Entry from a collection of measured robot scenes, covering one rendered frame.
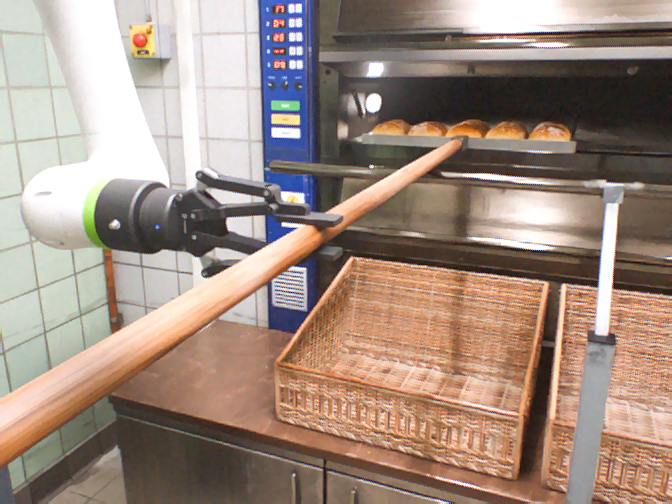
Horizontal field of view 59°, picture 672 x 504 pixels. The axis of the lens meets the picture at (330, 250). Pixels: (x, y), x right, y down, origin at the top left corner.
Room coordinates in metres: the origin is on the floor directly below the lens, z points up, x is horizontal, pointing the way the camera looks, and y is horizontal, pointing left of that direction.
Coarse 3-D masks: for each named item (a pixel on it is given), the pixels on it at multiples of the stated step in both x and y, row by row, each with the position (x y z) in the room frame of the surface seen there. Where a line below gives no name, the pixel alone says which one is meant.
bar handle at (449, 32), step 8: (336, 32) 1.59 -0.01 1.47; (344, 32) 1.59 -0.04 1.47; (352, 32) 1.58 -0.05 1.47; (360, 32) 1.57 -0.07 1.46; (368, 32) 1.56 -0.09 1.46; (376, 32) 1.55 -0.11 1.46; (384, 32) 1.54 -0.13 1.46; (392, 32) 1.53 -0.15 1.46; (400, 32) 1.53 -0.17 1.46; (408, 32) 1.52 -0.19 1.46; (416, 32) 1.51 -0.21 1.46; (424, 32) 1.50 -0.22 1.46; (432, 32) 1.50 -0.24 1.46; (440, 32) 1.49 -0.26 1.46; (448, 32) 1.48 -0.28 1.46; (456, 32) 1.47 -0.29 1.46; (368, 40) 1.55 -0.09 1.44; (448, 40) 1.48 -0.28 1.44
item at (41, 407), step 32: (384, 192) 0.85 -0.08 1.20; (256, 256) 0.51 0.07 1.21; (288, 256) 0.54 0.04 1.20; (224, 288) 0.44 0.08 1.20; (256, 288) 0.48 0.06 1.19; (160, 320) 0.37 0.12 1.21; (192, 320) 0.39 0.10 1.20; (96, 352) 0.32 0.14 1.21; (128, 352) 0.33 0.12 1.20; (160, 352) 0.36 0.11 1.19; (32, 384) 0.28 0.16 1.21; (64, 384) 0.29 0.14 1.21; (96, 384) 0.30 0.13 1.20; (0, 416) 0.25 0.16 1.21; (32, 416) 0.26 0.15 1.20; (64, 416) 0.28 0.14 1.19; (0, 448) 0.24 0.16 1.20
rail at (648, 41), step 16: (320, 48) 1.56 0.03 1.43; (336, 48) 1.54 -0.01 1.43; (352, 48) 1.53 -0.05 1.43; (368, 48) 1.51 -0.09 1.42; (384, 48) 1.49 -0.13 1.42; (400, 48) 1.48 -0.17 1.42; (416, 48) 1.46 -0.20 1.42; (432, 48) 1.45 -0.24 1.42; (448, 48) 1.44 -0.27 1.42; (464, 48) 1.42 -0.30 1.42; (480, 48) 1.41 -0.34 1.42; (496, 48) 1.40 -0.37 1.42; (512, 48) 1.38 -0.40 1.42
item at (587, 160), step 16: (352, 144) 1.68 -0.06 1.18; (368, 144) 1.66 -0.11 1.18; (416, 160) 1.61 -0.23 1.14; (448, 160) 1.57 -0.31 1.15; (464, 160) 1.56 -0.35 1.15; (480, 160) 1.54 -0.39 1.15; (496, 160) 1.53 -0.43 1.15; (512, 160) 1.51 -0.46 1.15; (528, 160) 1.50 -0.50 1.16; (544, 160) 1.48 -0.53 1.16; (560, 160) 1.47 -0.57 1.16; (576, 160) 1.45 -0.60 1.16; (592, 160) 1.44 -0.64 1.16; (608, 160) 1.43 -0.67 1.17; (624, 160) 1.41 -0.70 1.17; (640, 160) 1.40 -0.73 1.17; (656, 160) 1.39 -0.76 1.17
